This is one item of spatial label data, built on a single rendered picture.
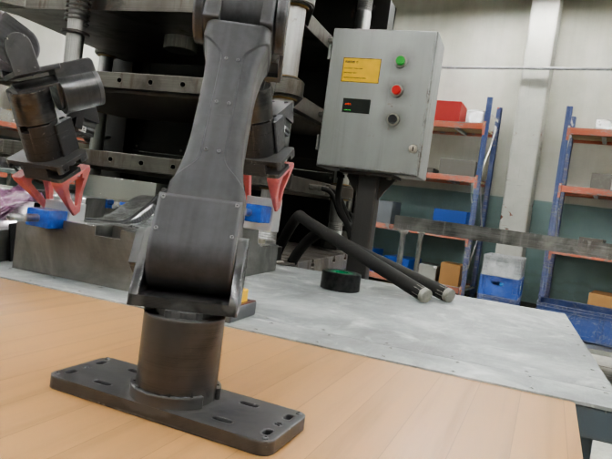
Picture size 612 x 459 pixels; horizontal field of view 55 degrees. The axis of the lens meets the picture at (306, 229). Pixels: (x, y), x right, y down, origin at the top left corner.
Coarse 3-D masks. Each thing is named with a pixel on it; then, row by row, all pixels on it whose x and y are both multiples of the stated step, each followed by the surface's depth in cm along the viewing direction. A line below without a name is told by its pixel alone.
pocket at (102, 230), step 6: (96, 228) 89; (102, 228) 91; (108, 228) 93; (114, 228) 93; (120, 228) 93; (126, 228) 93; (96, 234) 90; (102, 234) 91; (108, 234) 93; (114, 234) 93; (120, 234) 93
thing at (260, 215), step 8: (248, 200) 96; (256, 200) 96; (264, 200) 95; (248, 208) 92; (256, 208) 91; (264, 208) 92; (272, 208) 95; (280, 208) 98; (248, 216) 92; (256, 216) 91; (264, 216) 92; (272, 216) 95; (248, 224) 96; (256, 224) 96; (264, 224) 95; (272, 224) 95
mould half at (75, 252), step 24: (120, 216) 114; (24, 240) 94; (48, 240) 92; (72, 240) 91; (96, 240) 89; (120, 240) 88; (24, 264) 94; (48, 264) 92; (72, 264) 91; (96, 264) 89; (120, 264) 88; (264, 264) 127; (120, 288) 88
